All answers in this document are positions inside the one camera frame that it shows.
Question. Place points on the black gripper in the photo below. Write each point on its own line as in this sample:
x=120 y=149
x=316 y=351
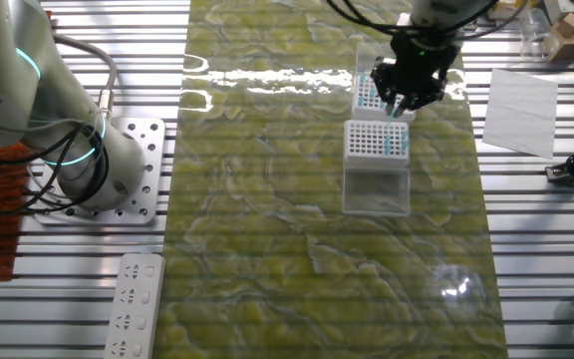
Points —
x=421 y=65

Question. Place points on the blue pipette tip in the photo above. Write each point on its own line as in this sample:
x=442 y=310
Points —
x=404 y=134
x=391 y=117
x=387 y=149
x=362 y=78
x=387 y=139
x=360 y=101
x=404 y=145
x=371 y=93

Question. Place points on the far white pipette tip box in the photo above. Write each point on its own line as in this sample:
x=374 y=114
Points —
x=362 y=113

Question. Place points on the white tip rack clear lid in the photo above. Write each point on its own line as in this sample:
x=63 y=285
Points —
x=372 y=159

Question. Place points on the white paper sheet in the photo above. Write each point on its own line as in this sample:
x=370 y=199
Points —
x=521 y=114

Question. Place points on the yellow box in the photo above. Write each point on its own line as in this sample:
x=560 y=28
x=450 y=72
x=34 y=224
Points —
x=513 y=7

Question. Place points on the clear plastic cup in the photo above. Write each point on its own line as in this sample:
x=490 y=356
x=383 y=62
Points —
x=538 y=45

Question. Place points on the small cardboard box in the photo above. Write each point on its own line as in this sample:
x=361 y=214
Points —
x=573 y=45

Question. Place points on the white box device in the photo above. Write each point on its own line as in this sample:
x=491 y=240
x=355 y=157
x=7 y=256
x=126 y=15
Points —
x=566 y=10

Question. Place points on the green marble pattern mat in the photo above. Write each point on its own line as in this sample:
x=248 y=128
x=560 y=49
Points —
x=267 y=224

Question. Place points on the white power strip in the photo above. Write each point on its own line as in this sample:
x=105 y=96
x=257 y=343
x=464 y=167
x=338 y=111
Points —
x=135 y=279

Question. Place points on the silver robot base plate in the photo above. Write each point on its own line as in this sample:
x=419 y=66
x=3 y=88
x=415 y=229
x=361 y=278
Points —
x=153 y=169

